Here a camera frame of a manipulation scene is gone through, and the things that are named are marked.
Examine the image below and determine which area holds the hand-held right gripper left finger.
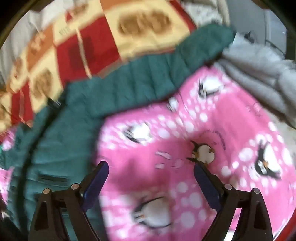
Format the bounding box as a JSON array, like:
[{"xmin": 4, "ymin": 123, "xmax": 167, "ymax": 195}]
[{"xmin": 28, "ymin": 161, "xmax": 110, "ymax": 241}]

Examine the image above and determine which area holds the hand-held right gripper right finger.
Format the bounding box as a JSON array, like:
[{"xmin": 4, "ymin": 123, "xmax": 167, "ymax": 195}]
[{"xmin": 194, "ymin": 162, "xmax": 273, "ymax": 241}]

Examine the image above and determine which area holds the green quilted jacket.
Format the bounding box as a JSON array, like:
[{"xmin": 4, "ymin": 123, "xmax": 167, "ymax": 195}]
[{"xmin": 0, "ymin": 24, "xmax": 236, "ymax": 241}]

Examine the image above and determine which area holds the pink penguin print blanket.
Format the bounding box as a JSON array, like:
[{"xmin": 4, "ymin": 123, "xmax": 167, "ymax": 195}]
[{"xmin": 0, "ymin": 62, "xmax": 296, "ymax": 241}]

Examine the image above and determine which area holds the grey fleece cloth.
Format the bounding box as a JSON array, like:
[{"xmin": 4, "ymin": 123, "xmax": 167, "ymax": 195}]
[{"xmin": 218, "ymin": 32, "xmax": 296, "ymax": 130}]

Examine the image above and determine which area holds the red cream rose pillow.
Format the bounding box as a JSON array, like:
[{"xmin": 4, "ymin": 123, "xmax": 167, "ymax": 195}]
[{"xmin": 0, "ymin": 0, "xmax": 197, "ymax": 137}]

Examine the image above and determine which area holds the white cabinet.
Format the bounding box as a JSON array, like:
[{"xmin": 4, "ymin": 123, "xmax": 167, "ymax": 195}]
[{"xmin": 261, "ymin": 9, "xmax": 289, "ymax": 58}]

